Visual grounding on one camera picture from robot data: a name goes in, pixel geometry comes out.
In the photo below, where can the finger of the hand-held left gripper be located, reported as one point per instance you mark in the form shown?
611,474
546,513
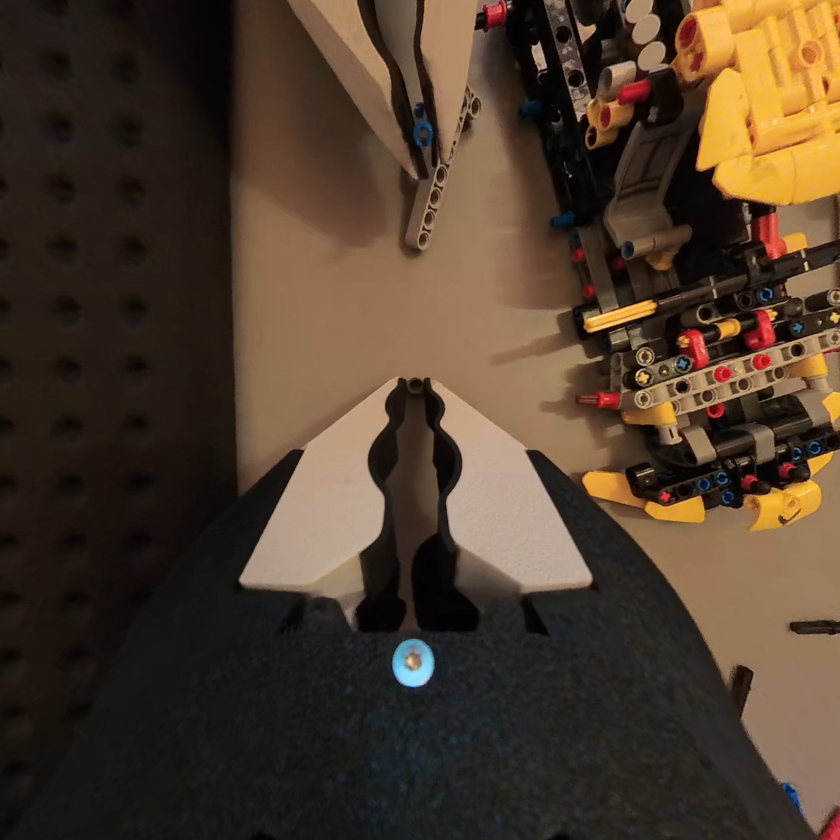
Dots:
354,52
453,52

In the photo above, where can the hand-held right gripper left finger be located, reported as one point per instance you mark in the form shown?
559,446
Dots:
308,525

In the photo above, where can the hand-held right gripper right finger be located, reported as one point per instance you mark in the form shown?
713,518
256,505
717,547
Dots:
518,525

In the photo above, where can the blue toy pin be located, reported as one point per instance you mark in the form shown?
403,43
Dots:
422,133

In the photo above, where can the small black yellow toy subassembly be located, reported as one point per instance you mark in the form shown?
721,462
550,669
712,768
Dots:
617,489

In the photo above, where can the grey angled toy beam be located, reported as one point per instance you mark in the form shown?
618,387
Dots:
426,210

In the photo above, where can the small grey toy pin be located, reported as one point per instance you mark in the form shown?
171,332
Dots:
413,386

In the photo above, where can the partly built yellow toy car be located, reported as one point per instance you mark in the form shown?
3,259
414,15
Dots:
646,197

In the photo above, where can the grey desk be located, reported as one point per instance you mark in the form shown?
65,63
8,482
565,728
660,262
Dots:
328,295

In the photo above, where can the scatter of small colourful toy pieces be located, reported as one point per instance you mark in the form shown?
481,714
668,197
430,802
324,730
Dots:
814,628

